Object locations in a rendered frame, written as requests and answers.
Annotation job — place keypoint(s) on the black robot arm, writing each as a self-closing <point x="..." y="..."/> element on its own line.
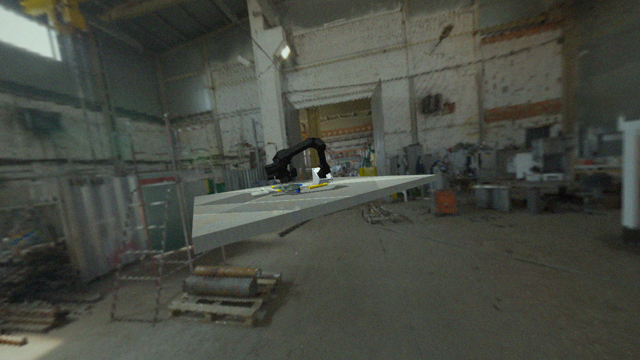
<point x="285" y="155"/>

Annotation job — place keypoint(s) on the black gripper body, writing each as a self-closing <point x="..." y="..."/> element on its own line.
<point x="292" y="171"/>

